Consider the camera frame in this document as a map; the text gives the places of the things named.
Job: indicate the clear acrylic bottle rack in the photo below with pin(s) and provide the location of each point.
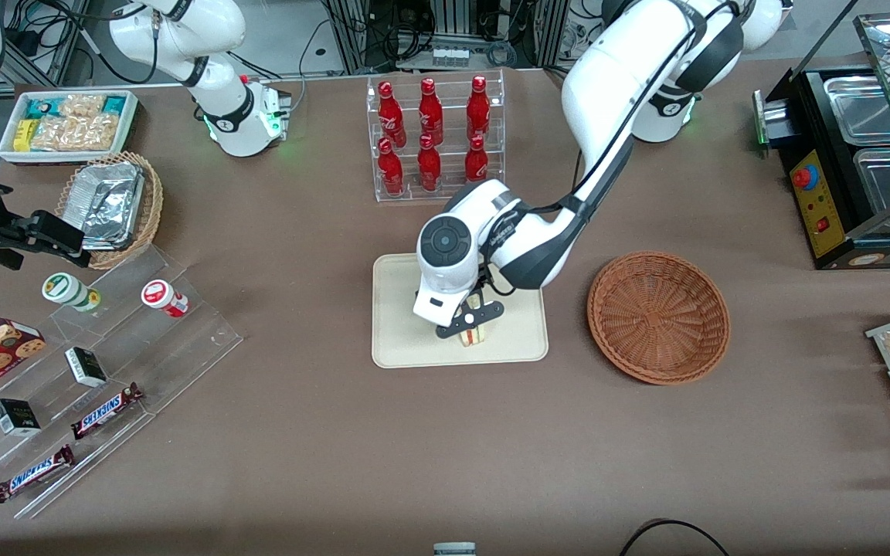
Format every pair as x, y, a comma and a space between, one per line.
449, 193

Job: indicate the beige plastic tray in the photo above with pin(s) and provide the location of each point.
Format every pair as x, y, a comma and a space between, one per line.
518, 336

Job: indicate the light wicker basket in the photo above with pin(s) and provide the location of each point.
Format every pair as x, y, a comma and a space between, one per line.
150, 208

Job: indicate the aluminium foil container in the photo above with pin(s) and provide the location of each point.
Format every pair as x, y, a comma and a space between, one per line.
109, 202

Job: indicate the green lid cup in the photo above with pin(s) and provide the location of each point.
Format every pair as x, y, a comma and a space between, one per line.
66, 289

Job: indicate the small black box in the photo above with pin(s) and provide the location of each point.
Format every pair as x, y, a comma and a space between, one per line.
86, 367
16, 417

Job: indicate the grey device edge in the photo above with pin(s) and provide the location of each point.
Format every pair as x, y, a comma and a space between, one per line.
454, 549

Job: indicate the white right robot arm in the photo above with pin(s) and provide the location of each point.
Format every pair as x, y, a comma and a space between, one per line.
232, 108

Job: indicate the snickers chocolate bar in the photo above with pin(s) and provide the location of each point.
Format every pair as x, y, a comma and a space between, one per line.
105, 411
34, 473

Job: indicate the white power strip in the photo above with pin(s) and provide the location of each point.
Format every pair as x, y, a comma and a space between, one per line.
450, 56

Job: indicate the triangular sandwich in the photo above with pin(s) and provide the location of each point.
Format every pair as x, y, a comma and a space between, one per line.
473, 335

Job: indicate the large clear cracker bag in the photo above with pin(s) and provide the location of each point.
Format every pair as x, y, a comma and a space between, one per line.
74, 133

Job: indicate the brown wicker basket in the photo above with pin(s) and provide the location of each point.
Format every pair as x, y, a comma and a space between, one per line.
657, 316

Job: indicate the red lid cup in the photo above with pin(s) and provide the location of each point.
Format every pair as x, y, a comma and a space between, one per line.
161, 296

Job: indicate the clear acrylic stepped display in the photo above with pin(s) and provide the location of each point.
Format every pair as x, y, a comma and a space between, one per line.
182, 347

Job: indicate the black hot food warmer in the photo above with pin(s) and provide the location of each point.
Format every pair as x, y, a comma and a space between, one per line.
820, 224

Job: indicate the red cola bottle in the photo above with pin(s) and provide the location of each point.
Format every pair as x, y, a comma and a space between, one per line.
390, 170
478, 110
429, 167
390, 116
430, 114
476, 162

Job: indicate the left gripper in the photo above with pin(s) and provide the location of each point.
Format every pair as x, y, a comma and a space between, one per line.
416, 293

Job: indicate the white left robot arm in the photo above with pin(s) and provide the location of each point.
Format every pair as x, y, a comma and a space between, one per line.
607, 77

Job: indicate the teal snack packet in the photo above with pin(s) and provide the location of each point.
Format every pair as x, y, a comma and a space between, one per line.
42, 108
114, 104

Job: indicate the yellow snack packet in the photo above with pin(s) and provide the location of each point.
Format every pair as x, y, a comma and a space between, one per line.
24, 135

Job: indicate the white plastic snack bin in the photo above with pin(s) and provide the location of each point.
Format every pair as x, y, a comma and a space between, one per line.
8, 150

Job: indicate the small clear cracker bag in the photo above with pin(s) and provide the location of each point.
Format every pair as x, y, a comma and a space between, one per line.
82, 105

